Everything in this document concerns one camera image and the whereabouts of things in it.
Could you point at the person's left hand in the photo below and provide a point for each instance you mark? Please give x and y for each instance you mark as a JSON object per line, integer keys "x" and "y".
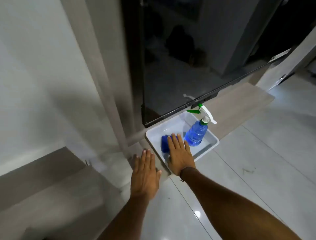
{"x": 144, "y": 179}

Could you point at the person's right hand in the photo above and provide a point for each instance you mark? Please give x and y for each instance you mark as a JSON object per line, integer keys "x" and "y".
{"x": 180, "y": 159}

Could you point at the person's left little finger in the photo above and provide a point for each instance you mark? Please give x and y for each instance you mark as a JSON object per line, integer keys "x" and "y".
{"x": 134, "y": 164}

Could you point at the person's left middle finger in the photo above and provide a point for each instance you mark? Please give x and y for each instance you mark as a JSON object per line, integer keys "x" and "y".
{"x": 148, "y": 160}

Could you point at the person's right little finger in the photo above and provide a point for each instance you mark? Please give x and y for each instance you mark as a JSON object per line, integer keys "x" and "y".
{"x": 188, "y": 148}

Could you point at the person's left thumb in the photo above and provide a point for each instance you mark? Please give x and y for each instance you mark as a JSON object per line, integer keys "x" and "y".
{"x": 158, "y": 175}

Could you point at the person's right middle finger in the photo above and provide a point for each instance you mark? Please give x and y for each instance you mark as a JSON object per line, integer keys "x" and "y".
{"x": 176, "y": 143}

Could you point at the person's left forearm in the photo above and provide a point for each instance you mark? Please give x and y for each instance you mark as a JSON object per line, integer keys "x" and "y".
{"x": 128, "y": 220}

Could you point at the person's right forearm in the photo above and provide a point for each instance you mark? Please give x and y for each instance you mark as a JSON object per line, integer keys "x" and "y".
{"x": 229, "y": 210}

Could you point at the blue cleaning cloth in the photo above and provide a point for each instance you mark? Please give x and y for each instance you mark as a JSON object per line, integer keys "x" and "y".
{"x": 164, "y": 143}

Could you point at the blue spray bottle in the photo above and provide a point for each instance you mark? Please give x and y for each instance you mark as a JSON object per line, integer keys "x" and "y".
{"x": 196, "y": 133}

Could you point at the white plastic tray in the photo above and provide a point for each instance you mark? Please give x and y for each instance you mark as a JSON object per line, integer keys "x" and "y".
{"x": 209, "y": 142}

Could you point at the dark thin wrist band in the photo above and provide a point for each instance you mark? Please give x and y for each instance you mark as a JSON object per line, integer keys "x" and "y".
{"x": 182, "y": 173}

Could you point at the black flat screen television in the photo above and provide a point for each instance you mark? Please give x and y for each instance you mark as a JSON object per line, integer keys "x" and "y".
{"x": 187, "y": 56}

